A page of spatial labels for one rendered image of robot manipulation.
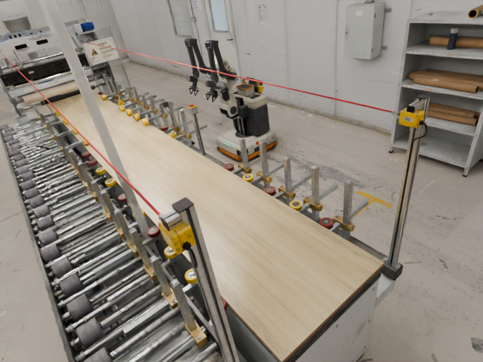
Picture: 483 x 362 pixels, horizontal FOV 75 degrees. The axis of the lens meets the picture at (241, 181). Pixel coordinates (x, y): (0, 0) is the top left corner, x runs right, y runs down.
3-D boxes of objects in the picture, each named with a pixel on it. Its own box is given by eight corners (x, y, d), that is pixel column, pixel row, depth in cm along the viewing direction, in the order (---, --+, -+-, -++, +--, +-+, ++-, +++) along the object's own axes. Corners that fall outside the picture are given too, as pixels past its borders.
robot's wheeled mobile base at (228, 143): (250, 133, 502) (248, 119, 488) (279, 145, 458) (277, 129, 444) (216, 151, 470) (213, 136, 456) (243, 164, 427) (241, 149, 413)
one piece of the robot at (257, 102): (247, 128, 487) (239, 74, 441) (272, 138, 450) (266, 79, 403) (230, 136, 472) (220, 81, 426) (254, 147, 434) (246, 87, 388)
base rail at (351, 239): (113, 103, 543) (111, 97, 537) (401, 274, 186) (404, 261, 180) (108, 104, 539) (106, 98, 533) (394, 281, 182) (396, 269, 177)
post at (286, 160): (290, 209, 245) (286, 155, 219) (293, 210, 243) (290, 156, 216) (287, 211, 244) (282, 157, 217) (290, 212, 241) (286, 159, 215)
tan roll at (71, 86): (109, 78, 541) (106, 70, 534) (111, 79, 532) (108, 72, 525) (17, 105, 476) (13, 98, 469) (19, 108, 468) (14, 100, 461)
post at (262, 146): (268, 192, 261) (261, 140, 234) (271, 194, 258) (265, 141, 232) (264, 194, 259) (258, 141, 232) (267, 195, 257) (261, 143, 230)
